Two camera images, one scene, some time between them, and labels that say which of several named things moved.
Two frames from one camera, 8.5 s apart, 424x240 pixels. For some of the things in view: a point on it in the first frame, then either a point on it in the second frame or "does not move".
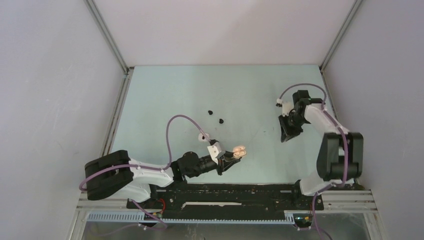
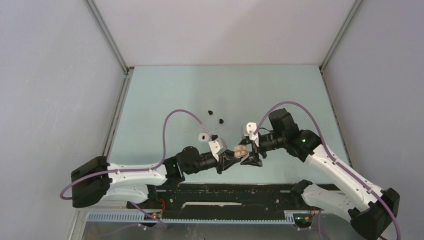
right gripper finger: x=295 y=132 to x=250 y=161
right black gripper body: x=293 y=121 to x=264 y=143
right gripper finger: x=284 y=134 to x=245 y=141
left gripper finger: x=228 y=154 does not move
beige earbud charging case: x=239 y=151 does not move
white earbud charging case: x=202 y=138 does not move
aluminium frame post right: x=355 y=6 does not move
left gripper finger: x=230 y=165 does not move
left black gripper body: x=221 y=165 does not move
